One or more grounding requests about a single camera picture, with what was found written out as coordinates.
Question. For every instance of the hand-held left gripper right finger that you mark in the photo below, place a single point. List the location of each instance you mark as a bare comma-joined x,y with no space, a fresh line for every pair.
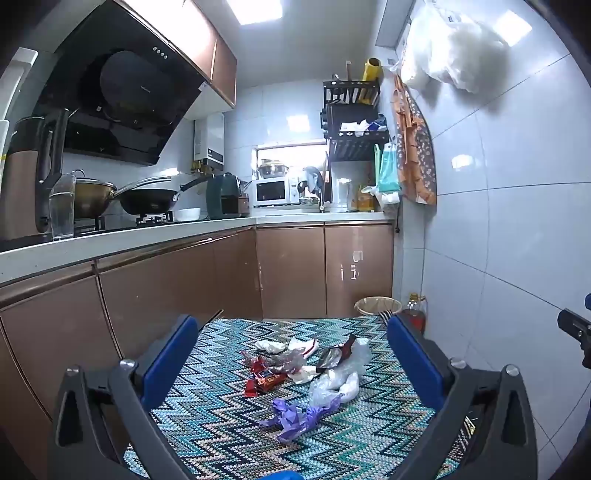
413,362

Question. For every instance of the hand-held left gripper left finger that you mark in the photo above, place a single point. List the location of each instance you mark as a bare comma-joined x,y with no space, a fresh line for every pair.
171,360

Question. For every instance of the dark foil snack wrapper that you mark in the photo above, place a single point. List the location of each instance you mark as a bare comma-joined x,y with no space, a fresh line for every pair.
334,355

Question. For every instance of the clear plastic bag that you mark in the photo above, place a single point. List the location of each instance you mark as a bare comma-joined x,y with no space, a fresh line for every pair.
337,383

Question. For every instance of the red candy wrapper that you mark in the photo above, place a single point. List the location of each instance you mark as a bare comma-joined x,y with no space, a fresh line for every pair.
265,381

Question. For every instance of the white tissue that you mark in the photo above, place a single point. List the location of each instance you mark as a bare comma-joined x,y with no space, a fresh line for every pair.
270,346
302,347

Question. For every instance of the white paper scrap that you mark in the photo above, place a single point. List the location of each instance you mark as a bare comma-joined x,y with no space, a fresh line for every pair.
302,374

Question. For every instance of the clear wrapper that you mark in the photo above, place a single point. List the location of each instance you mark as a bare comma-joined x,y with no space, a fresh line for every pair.
286,360

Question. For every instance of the purple disposable glove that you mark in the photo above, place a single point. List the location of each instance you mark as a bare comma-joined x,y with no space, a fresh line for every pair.
300,417

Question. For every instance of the cooking oil bottle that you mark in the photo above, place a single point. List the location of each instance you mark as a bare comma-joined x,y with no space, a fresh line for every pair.
415,316

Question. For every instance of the beige waste bin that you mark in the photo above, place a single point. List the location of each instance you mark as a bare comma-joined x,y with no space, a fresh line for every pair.
376,305

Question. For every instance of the zigzag patterned tablecloth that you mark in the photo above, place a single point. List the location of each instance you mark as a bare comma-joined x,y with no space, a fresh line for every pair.
231,415

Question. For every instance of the white bowl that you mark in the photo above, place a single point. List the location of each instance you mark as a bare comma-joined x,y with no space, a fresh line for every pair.
189,214

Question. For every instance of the gas stove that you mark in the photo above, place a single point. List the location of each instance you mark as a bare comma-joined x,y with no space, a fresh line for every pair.
115,221

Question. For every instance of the brown lower cabinets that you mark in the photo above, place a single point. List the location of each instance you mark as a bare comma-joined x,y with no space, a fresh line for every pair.
291,267

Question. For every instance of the brown cabinets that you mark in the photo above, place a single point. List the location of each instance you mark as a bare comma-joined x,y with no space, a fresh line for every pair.
221,69
291,267

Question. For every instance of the black frying pan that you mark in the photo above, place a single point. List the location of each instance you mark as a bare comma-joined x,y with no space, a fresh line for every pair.
147,201

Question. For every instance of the green countertop appliance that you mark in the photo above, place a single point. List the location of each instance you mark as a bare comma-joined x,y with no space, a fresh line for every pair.
221,194

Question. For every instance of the gold wok with lid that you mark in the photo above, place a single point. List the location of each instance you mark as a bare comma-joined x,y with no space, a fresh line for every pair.
92,196

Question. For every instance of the white jug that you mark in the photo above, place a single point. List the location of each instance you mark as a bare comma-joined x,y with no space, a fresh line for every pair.
341,194

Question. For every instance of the clear glass cup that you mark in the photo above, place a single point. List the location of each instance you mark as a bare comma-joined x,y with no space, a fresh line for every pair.
62,212

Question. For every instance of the teal hanging bag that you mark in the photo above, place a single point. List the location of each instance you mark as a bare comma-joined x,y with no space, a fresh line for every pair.
388,168

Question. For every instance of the white microwave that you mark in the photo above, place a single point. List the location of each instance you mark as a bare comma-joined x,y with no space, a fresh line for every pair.
272,191

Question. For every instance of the blue cloth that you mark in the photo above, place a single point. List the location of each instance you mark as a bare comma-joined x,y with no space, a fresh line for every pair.
314,177

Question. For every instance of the orange patterned apron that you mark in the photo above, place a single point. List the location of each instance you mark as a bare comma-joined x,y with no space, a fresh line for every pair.
418,147

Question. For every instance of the steel pot with lid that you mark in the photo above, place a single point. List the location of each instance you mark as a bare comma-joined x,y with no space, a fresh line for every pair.
272,168

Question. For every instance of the white water heater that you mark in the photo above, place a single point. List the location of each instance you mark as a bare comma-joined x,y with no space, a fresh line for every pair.
212,138

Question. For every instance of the black dish rack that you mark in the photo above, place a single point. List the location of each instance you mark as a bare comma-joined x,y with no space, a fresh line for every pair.
358,143

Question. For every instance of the window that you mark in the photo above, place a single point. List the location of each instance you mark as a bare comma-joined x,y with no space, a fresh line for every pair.
291,154

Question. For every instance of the black range hood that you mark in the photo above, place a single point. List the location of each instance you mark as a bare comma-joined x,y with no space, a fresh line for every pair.
124,83

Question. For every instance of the white plastic bag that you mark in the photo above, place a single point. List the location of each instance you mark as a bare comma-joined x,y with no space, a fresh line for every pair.
452,50

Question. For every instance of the yellow film roll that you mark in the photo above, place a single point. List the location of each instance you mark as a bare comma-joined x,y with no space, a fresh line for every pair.
371,74

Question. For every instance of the brown upper cabinets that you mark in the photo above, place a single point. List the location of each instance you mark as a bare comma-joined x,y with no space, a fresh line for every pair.
221,69

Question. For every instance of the ceiling light panel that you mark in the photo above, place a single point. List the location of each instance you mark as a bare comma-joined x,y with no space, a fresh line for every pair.
254,11

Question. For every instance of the white wall box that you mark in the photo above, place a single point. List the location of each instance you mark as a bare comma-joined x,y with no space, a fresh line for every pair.
392,23

